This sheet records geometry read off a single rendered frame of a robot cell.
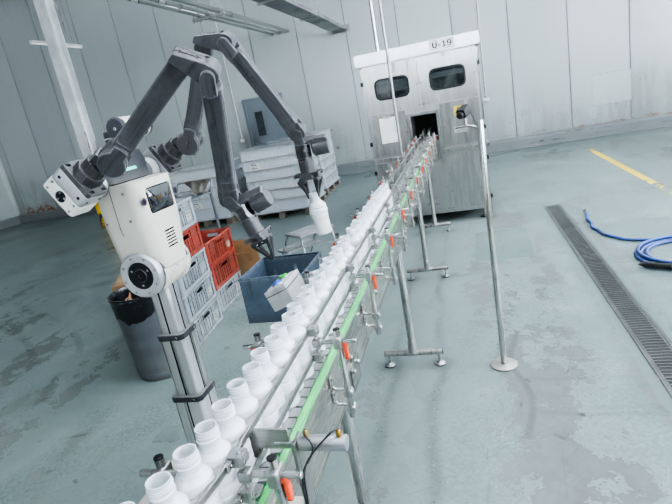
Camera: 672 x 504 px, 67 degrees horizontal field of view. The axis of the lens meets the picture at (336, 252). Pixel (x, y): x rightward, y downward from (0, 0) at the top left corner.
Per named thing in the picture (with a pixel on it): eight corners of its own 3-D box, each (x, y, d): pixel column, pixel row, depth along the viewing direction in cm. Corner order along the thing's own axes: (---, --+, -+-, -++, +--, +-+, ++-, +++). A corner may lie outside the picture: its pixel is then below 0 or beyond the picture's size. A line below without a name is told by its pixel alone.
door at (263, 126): (298, 182, 1224) (280, 92, 1166) (260, 188, 1250) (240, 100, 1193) (300, 181, 1233) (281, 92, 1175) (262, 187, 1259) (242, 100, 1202)
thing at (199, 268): (184, 297, 384) (176, 270, 378) (134, 304, 390) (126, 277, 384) (211, 270, 442) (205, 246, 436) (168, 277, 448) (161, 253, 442)
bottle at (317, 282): (328, 325, 151) (318, 273, 147) (340, 330, 146) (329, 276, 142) (311, 333, 148) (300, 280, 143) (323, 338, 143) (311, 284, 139)
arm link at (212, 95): (199, 58, 137) (193, 72, 129) (221, 57, 138) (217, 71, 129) (222, 193, 164) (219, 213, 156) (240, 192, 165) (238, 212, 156)
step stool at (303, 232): (310, 254, 599) (303, 220, 587) (343, 260, 552) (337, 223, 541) (277, 267, 572) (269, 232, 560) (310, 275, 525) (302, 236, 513)
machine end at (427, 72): (496, 217, 607) (478, 29, 550) (381, 230, 645) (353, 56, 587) (489, 190, 755) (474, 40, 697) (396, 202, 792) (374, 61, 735)
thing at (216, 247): (211, 268, 451) (204, 244, 445) (169, 273, 460) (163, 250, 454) (235, 247, 508) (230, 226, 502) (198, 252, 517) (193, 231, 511)
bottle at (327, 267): (322, 315, 159) (312, 265, 155) (338, 308, 162) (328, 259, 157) (332, 320, 154) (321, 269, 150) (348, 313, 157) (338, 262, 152)
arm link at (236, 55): (219, 39, 175) (211, 44, 166) (231, 28, 173) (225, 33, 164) (297, 137, 192) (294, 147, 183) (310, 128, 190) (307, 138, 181)
